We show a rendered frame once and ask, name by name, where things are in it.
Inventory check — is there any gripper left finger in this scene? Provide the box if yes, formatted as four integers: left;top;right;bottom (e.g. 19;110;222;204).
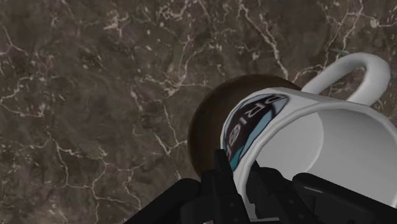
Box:
123;148;251;224

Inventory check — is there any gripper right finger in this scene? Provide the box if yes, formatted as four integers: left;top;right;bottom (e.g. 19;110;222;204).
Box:
247;160;397;224

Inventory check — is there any white mug with round emblem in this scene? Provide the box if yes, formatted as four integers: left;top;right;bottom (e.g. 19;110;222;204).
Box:
219;52;397;221

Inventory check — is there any brown round object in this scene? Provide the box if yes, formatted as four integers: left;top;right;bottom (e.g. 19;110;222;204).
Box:
187;73;302;179

